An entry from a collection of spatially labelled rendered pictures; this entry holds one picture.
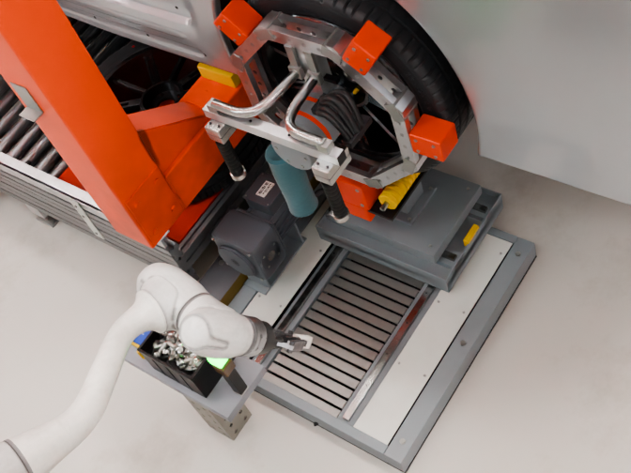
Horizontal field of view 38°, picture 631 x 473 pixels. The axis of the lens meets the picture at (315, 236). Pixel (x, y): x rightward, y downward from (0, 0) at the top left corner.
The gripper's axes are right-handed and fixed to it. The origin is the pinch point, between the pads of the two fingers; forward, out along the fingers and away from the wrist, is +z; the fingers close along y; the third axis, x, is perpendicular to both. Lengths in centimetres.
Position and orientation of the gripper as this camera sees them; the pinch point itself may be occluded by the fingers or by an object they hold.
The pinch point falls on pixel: (301, 341)
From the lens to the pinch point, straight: 221.8
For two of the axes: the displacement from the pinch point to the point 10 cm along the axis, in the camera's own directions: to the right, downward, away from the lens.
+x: 3.3, -9.4, -0.4
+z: 5.2, 1.5, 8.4
